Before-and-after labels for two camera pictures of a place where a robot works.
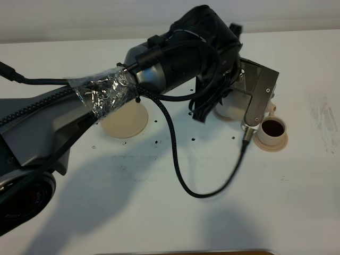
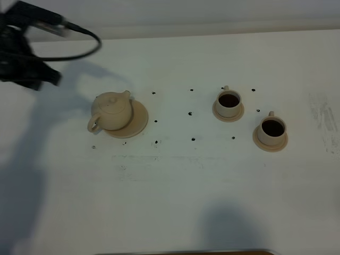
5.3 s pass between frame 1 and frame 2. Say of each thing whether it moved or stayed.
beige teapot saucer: stayed
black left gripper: moved
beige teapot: moved
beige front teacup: stayed
